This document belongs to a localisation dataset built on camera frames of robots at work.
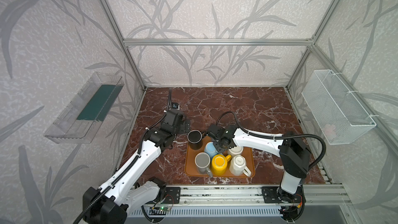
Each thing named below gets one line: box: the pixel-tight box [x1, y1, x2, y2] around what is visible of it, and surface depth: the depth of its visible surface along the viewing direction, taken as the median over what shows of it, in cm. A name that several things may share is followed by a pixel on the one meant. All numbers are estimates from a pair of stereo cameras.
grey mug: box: [194, 151, 213, 178], surface depth 75 cm
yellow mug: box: [211, 154, 232, 176], surface depth 77 cm
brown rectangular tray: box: [184, 135, 256, 179], surface depth 79 cm
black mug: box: [187, 129, 203, 150], surface depth 86 cm
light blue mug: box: [204, 141, 219, 160], surface depth 80 cm
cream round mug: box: [228, 145, 244, 157], surface depth 82 cm
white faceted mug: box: [229, 154, 252, 177], surface depth 76 cm
